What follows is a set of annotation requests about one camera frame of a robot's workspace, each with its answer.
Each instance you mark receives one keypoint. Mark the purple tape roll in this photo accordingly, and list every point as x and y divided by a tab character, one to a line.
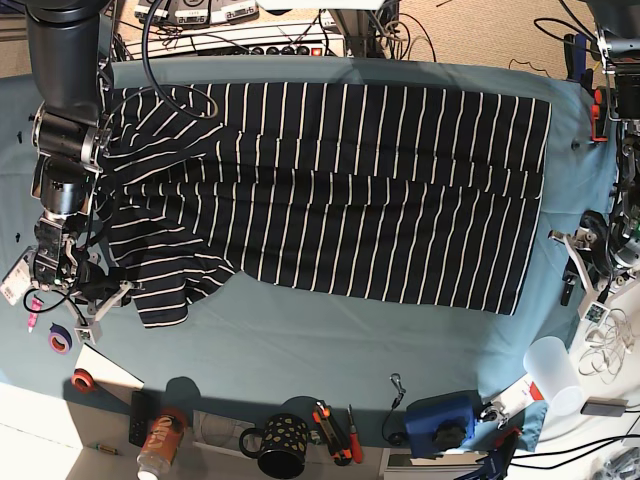
59	339

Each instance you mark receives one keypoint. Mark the blue black spring clamp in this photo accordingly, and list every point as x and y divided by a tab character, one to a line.
575	55

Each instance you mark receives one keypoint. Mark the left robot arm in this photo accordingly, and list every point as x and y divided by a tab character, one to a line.
617	40

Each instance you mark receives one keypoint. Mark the red black table clamp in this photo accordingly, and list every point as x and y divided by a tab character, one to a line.
602	108

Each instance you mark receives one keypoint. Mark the navy white striped t-shirt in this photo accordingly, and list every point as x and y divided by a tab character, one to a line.
405	194

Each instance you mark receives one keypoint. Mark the orange drink bottle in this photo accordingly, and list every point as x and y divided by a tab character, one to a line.
161	445

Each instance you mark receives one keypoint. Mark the translucent plastic cup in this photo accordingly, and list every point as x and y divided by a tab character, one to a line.
549	365

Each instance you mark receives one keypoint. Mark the orange tape roll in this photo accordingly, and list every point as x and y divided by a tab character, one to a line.
82	381

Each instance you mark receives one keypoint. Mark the blue clamp device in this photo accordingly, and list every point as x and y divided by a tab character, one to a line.
439	424

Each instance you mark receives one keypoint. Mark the grey flat adapter box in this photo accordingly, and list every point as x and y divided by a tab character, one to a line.
604	407

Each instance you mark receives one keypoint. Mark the blister pack with red label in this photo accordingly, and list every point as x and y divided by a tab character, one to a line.
17	281

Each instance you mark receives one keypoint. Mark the black remote control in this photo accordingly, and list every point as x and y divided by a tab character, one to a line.
141	408

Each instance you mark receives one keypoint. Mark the red handled screwdriver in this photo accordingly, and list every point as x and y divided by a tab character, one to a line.
355	446

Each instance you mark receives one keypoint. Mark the white power strip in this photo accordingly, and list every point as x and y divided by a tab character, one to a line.
302	38

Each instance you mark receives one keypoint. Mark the pink small tube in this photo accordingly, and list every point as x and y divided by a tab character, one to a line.
34	309

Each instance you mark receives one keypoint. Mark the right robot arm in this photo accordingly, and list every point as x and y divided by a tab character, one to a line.
71	68

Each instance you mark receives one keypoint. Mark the white red card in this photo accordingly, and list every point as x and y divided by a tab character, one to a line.
517	397

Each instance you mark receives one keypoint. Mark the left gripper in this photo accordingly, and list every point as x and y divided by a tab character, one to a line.
603	274

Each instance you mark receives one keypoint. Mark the orange black utility knife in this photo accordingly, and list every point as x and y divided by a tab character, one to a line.
336	440

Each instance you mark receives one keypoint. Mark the white paper sheet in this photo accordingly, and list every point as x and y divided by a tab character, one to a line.
102	369

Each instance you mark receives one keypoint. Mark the teal table cloth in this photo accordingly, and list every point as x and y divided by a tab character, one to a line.
254	349

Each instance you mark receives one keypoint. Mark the white black marker pen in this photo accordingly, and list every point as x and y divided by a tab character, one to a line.
569	281

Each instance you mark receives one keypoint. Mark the black mug with yellow leaves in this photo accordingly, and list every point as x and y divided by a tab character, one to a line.
279	448

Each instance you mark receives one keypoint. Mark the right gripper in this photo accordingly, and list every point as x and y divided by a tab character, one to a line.
93	293

